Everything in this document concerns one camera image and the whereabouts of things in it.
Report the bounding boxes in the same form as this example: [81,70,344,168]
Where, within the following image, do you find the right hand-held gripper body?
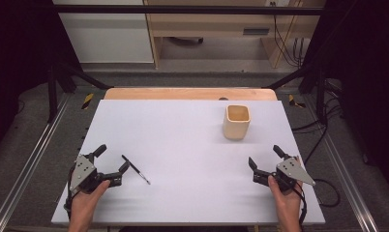
[253,157,316,194]

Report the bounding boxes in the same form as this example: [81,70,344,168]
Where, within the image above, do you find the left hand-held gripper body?
[68,153,123,195]

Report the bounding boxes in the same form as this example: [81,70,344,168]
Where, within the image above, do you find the black pen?
[121,154,152,186]

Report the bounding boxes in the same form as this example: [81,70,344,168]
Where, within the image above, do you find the beige square pen holder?
[223,103,252,141]

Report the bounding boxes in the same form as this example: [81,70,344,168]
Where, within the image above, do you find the person's left hand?
[69,179,112,224]

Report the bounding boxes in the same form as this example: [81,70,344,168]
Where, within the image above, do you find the person's right hand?
[267,175,306,224]

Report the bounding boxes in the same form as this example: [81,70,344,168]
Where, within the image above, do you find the yellow clamp left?
[81,93,95,110]

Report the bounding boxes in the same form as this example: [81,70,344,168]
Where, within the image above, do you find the yellow clamp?
[81,93,95,110]
[287,94,307,109]

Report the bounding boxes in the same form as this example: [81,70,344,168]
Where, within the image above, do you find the yellow clamp right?
[287,94,307,109]

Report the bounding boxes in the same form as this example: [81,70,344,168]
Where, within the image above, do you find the black metal stand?
[46,62,115,124]
[262,62,329,126]

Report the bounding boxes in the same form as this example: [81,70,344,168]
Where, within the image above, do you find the wooden table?
[104,87,279,102]

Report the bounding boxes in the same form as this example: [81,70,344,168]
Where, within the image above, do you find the white cabinet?
[52,0,155,65]

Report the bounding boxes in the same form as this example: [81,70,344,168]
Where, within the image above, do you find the black curtain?
[302,0,389,198]
[0,0,84,158]

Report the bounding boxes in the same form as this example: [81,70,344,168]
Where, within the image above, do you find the light wooden desk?
[143,0,326,70]

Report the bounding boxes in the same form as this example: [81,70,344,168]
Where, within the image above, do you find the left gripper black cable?
[63,160,78,220]

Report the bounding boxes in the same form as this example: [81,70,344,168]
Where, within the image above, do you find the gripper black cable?
[290,184,309,226]
[63,160,78,220]

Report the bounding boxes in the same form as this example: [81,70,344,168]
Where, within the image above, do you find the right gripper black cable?
[290,184,309,226]

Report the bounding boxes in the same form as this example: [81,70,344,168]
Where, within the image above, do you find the black floor cable loop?
[312,178,342,209]

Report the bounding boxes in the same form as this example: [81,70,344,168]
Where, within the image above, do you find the aluminium floor rail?
[303,95,380,232]
[0,93,72,232]

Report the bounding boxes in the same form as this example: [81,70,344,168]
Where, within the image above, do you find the hanging black cables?
[269,1,308,69]

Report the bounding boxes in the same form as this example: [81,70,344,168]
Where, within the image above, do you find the black horizontal frame bar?
[51,4,324,16]

